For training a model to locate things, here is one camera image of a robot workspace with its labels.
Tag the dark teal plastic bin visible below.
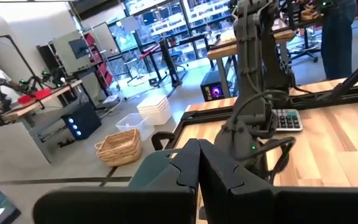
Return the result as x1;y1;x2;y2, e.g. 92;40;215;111
128;148;183;189

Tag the red box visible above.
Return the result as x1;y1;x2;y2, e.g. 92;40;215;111
17;87;53;105

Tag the clear blue plastic bin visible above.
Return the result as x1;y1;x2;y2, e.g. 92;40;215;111
115;112;155;142

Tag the grey desk calculator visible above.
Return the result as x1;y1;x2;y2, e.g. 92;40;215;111
272;108;304;133

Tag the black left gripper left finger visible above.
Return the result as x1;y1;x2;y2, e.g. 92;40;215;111
32;138;201;224

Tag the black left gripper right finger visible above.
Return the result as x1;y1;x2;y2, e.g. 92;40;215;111
199;139;358;224

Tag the wicker basket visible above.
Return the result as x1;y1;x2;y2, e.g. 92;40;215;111
94;128;143;167

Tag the black computer with blue lights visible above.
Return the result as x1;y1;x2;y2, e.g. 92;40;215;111
60;101;103;141

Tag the metal rack with red bins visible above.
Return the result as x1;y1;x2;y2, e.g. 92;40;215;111
83;30;116;93

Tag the black background desk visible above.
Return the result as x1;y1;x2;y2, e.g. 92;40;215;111
139;33;213;87

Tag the black upright post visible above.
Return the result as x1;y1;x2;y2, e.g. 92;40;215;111
158;38;183;88

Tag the white plastic container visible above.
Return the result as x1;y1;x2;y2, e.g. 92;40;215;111
135;94;173;126

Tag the wooden background table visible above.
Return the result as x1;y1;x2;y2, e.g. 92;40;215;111
206;28;296;98
0;80;84;126

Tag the black equipment with cables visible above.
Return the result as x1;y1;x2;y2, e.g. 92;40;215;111
200;69;227;103

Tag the black background stand frame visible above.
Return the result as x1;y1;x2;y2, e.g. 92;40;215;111
0;34;43;91

